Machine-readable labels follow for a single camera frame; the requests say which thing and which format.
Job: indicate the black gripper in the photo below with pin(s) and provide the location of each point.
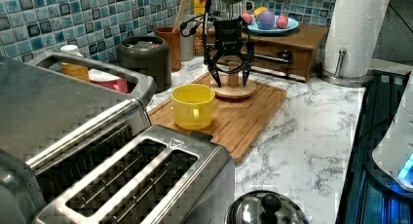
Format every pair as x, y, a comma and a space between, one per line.
229, 42

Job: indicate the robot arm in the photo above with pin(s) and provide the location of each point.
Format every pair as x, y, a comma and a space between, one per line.
207, 18

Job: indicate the dark round tea container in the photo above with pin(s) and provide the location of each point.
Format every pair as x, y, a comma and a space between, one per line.
148, 55

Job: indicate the steel pot lid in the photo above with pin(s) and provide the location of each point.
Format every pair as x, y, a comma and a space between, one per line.
264, 207

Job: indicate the pink ball left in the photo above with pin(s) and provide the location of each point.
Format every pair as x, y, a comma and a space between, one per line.
247, 17

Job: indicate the pink ball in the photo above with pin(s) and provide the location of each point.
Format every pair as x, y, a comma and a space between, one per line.
247, 17
282, 22

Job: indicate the purple ball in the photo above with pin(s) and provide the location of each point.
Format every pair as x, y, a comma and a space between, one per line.
265, 20

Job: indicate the yellow ball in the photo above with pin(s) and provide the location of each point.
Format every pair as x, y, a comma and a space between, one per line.
259, 10

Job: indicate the brown utensil crock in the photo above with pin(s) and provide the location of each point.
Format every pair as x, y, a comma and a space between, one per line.
172, 37

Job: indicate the pink ball right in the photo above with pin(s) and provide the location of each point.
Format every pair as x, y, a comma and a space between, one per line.
282, 22

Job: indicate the yellow cereal box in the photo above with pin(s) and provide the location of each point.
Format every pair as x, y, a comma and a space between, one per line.
199, 6

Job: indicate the yellow mug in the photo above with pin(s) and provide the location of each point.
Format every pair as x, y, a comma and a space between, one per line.
192, 106

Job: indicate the wooden drawer box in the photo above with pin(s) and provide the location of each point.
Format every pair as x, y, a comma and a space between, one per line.
295, 54

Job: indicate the light blue plate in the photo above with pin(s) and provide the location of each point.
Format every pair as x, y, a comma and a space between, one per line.
292, 24

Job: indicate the steel paper towel holder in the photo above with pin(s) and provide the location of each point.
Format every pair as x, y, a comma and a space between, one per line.
336, 78

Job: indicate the paper towel roll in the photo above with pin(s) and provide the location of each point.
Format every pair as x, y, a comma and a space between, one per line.
355, 27

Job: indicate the stainless steel toaster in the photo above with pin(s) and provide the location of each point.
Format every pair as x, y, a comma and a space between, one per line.
103, 162

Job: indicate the white kettle with blue light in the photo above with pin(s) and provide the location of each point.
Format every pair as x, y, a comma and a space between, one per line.
388, 113

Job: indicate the wooden spoon handle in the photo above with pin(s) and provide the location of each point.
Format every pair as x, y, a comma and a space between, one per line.
180, 12

